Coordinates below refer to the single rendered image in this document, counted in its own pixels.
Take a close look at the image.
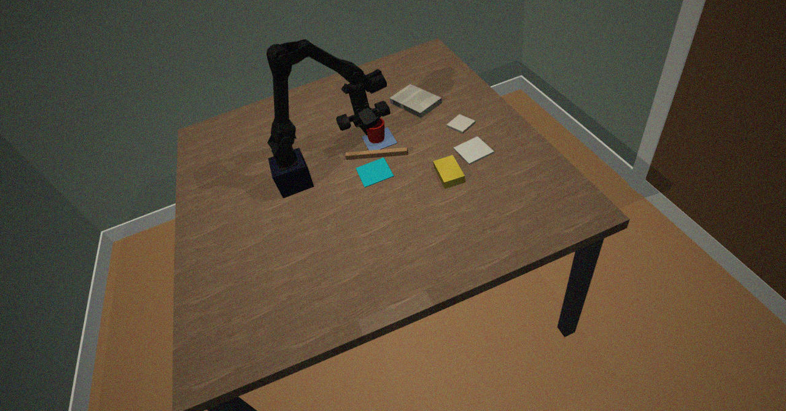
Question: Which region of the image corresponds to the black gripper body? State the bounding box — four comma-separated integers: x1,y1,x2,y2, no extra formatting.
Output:
336,98,391,131

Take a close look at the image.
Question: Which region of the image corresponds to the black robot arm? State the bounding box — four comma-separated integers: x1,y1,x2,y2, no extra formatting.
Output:
267,39,387,171

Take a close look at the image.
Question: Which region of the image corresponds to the beige flat rectangular block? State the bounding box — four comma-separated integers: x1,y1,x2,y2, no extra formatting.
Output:
389,84,442,118

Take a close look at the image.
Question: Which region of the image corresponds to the yellow rectangular block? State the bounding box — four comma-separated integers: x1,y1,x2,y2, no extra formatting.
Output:
433,155,465,189

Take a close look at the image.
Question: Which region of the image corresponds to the beige flat square slab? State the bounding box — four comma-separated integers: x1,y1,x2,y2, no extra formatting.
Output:
446,114,476,134

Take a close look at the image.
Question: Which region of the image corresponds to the tan curved wooden strip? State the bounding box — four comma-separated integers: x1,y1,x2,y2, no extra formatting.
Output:
345,147,408,160

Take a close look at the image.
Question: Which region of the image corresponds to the red cup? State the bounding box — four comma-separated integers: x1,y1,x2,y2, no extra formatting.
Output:
366,118,384,143

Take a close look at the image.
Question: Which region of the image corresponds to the white flat rectangular slab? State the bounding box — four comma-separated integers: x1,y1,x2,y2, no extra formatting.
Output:
454,136,494,165

